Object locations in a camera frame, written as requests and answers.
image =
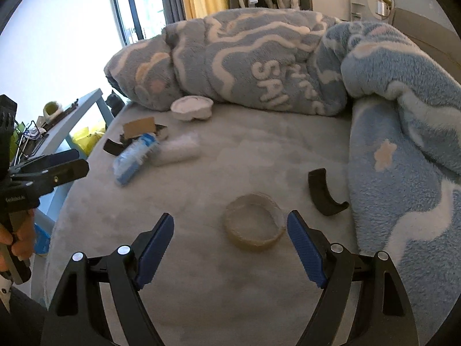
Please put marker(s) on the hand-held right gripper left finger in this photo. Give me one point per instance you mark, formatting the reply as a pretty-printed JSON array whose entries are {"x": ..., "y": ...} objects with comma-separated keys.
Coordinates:
[{"x": 155, "y": 248}]

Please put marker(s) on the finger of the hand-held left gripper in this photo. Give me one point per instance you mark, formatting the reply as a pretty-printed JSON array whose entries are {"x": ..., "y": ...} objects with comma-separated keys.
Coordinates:
[
  {"x": 59, "y": 157},
  {"x": 68, "y": 171}
]

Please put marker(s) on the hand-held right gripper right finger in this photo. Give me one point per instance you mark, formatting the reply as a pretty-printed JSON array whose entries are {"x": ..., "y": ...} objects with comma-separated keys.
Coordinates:
[{"x": 306, "y": 248}]

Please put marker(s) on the blue printed bag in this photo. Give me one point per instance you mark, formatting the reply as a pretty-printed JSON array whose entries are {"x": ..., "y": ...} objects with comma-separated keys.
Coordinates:
[{"x": 41, "y": 241}]

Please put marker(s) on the black curved plastic piece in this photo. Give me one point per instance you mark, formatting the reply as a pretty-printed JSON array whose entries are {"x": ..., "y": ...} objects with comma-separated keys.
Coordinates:
[
  {"x": 322, "y": 198},
  {"x": 111, "y": 147}
]

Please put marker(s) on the clear tape roll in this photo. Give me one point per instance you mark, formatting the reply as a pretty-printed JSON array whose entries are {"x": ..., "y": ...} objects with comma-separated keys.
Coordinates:
[{"x": 248, "y": 242}]

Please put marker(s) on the person's left hand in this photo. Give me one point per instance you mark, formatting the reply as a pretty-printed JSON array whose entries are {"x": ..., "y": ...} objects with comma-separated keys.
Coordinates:
[{"x": 26, "y": 236}]

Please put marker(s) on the yellow plastic bag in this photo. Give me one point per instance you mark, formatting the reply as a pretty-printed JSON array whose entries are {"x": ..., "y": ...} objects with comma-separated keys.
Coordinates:
[{"x": 88, "y": 138}]

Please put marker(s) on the light blue table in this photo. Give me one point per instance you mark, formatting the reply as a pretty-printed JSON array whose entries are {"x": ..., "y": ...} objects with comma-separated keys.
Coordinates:
[{"x": 77, "y": 115}]

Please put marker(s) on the dark brown wooden item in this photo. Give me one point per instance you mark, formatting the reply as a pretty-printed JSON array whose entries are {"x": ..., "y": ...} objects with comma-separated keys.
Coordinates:
[{"x": 70, "y": 106}]

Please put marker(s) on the brown cardboard piece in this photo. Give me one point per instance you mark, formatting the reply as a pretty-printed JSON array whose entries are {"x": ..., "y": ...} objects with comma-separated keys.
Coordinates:
[{"x": 138, "y": 128}]

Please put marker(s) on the person's dark clothing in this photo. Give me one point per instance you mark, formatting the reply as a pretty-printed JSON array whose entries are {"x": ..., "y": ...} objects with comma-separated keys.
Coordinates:
[{"x": 21, "y": 320}]

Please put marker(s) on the white round fabric bundle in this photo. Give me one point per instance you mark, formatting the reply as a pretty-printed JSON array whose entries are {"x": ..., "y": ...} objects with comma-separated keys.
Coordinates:
[{"x": 191, "y": 107}]

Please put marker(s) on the black framed window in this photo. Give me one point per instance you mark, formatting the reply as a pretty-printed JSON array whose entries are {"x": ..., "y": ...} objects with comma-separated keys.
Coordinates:
[{"x": 124, "y": 7}]

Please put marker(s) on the blue printed fleece blanket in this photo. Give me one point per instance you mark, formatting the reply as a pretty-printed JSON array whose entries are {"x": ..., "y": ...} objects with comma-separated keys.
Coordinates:
[{"x": 252, "y": 50}]

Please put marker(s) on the grey headboard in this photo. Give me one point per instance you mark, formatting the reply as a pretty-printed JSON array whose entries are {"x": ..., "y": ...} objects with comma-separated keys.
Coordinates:
[{"x": 425, "y": 32}]

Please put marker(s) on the white wall shelf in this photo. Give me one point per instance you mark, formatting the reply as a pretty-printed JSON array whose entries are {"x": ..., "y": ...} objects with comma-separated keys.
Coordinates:
[{"x": 356, "y": 5}]

